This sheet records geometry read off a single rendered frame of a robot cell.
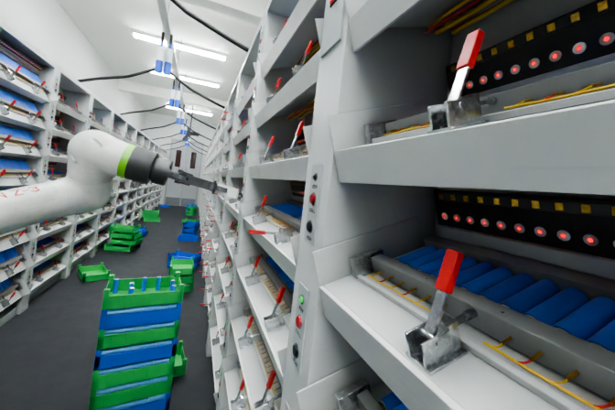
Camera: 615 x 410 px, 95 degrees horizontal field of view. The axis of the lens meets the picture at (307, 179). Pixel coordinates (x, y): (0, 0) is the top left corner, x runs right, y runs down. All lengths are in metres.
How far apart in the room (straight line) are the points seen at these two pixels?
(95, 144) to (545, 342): 0.87
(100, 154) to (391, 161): 0.72
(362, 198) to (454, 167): 0.20
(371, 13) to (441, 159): 0.23
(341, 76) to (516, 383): 0.37
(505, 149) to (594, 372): 0.15
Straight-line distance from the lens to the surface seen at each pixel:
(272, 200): 1.09
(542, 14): 0.50
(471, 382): 0.27
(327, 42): 0.51
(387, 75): 0.47
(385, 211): 0.45
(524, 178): 0.22
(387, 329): 0.32
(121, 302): 1.48
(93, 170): 0.89
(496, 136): 0.22
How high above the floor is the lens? 1.06
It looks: 2 degrees up
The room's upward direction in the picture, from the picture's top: 6 degrees clockwise
